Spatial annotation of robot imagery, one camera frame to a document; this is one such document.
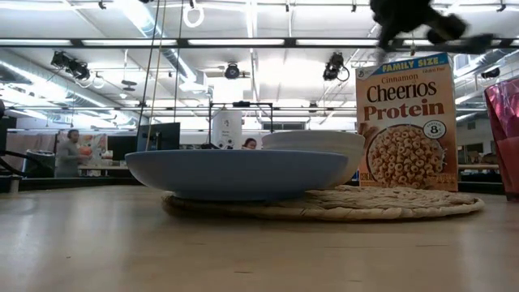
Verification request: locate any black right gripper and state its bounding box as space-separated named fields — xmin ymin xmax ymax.
xmin=369 ymin=0 xmax=496 ymax=55

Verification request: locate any Cheerios Protein cereal box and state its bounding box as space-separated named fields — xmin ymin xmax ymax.
xmin=355 ymin=52 xmax=460 ymax=192

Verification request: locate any red translucent cup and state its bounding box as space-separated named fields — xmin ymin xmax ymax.
xmin=483 ymin=76 xmax=519 ymax=203

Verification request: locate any white bowl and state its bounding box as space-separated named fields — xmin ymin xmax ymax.
xmin=261 ymin=129 xmax=366 ymax=187

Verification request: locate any blue plate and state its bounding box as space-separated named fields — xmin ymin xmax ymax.
xmin=124 ymin=148 xmax=350 ymax=203

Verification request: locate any black ceiling spotlight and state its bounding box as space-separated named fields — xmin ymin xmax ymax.
xmin=50 ymin=50 xmax=92 ymax=81
xmin=322 ymin=51 xmax=351 ymax=83
xmin=224 ymin=62 xmax=242 ymax=80

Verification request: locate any round woven placemat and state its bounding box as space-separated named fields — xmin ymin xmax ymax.
xmin=161 ymin=185 xmax=486 ymax=222

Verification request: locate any white cylindrical appliance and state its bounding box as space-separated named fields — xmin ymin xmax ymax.
xmin=211 ymin=109 xmax=243 ymax=150

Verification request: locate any black overhead beam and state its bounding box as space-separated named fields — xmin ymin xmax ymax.
xmin=0 ymin=37 xmax=519 ymax=49

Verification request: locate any black computer monitor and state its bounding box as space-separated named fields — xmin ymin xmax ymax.
xmin=136 ymin=122 xmax=182 ymax=152
xmin=107 ymin=135 xmax=139 ymax=161

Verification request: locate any grey trash bin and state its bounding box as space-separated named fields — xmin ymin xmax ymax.
xmin=24 ymin=148 xmax=56 ymax=178

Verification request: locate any white hanging ring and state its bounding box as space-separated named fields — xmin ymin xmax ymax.
xmin=182 ymin=2 xmax=206 ymax=29

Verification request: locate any black aluminium table frame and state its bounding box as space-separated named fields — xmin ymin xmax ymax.
xmin=0 ymin=174 xmax=506 ymax=195

